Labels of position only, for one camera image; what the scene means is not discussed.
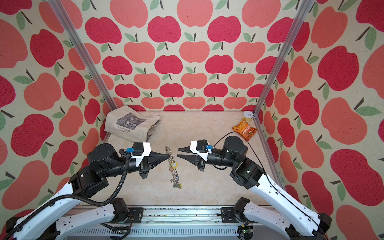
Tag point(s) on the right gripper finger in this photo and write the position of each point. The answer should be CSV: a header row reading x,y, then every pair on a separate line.
x,y
193,159
187,149

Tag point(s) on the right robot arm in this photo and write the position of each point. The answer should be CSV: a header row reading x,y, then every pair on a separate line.
x,y
291,219

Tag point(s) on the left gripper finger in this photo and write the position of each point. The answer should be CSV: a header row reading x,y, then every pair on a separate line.
x,y
155,162
158,156

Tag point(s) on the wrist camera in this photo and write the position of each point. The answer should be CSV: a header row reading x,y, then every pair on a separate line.
x,y
201,148
139,151

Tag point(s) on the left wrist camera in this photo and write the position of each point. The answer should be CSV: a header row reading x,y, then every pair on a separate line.
x,y
139,151

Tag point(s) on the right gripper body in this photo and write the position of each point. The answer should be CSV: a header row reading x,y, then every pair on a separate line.
x,y
201,164

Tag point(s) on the yellow tag key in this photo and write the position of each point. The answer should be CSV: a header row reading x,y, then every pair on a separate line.
x,y
174,165

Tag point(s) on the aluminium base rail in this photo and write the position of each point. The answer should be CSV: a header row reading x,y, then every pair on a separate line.
x,y
178,223

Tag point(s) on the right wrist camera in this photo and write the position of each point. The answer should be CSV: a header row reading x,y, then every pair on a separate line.
x,y
201,148

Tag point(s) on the small yellow white can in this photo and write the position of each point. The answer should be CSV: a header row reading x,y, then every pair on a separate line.
x,y
248,116

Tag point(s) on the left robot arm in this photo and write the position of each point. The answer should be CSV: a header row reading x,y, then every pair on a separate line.
x,y
90,197

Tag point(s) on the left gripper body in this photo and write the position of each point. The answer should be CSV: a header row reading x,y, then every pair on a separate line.
x,y
143,169

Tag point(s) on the printed canvas tote bag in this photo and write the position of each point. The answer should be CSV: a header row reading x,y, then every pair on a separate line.
x,y
130,125

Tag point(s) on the left aluminium corner post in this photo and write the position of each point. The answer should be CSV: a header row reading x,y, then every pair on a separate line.
x,y
71,31

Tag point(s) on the orange snack bag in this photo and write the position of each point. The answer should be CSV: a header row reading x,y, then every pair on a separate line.
x,y
245,130

